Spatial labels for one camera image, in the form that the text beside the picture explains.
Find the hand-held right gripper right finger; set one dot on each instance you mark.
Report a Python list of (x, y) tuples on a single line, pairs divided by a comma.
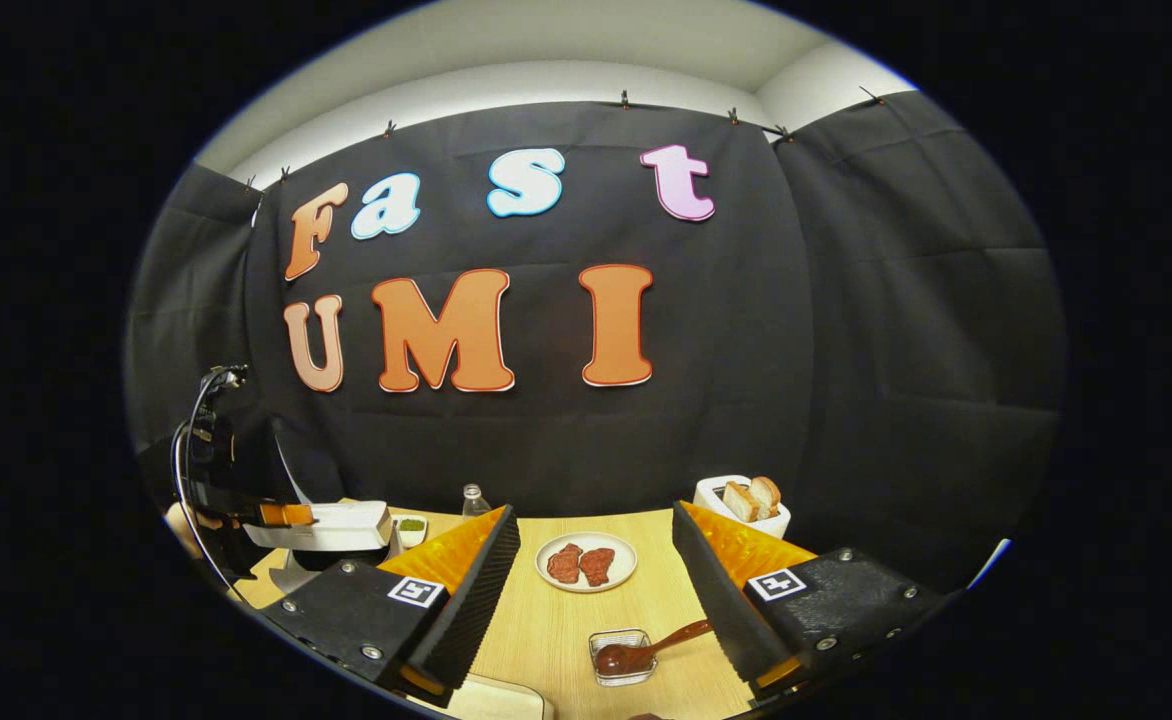
[(721, 600)]

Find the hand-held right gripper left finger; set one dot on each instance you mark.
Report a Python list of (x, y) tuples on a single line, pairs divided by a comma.
[(466, 600)]

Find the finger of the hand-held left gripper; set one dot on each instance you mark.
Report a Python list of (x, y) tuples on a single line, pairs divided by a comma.
[(286, 514)]

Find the white rice cooker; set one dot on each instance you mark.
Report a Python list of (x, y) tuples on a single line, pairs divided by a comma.
[(346, 525)]

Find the cream box of rice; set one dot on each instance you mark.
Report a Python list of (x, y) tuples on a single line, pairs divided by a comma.
[(496, 700)]

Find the brown wooden spoon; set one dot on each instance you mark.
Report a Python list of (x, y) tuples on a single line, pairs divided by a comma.
[(626, 658)]

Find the small white dish green filling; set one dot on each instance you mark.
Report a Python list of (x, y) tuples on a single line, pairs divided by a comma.
[(410, 527)]

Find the white toaster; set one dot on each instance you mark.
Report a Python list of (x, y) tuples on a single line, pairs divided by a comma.
[(776, 525)]

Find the clear plastic water bottle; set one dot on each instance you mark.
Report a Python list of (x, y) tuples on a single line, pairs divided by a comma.
[(476, 502)]

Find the white round plate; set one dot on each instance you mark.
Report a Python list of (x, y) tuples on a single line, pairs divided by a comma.
[(626, 570)]

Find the red meat piece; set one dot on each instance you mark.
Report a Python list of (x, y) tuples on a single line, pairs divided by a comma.
[(598, 567), (564, 565)]

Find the black backdrop cloth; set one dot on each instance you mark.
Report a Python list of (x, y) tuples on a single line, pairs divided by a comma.
[(796, 350)]

